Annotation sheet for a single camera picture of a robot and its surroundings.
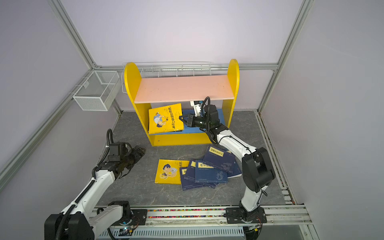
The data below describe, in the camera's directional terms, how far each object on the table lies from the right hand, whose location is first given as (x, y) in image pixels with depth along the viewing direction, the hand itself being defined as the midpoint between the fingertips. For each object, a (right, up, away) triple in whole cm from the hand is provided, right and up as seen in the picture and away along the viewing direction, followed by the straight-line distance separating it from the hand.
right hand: (179, 118), depth 79 cm
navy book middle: (+15, -31, +6) cm, 35 cm away
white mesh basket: (-56, +19, +19) cm, 62 cm away
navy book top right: (+26, -25, +12) cm, 38 cm away
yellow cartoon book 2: (-8, -31, +10) cm, 34 cm away
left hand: (-22, -21, +6) cm, 31 cm away
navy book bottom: (+4, -33, +5) cm, 34 cm away
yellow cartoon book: (-8, 0, +3) cm, 8 cm away
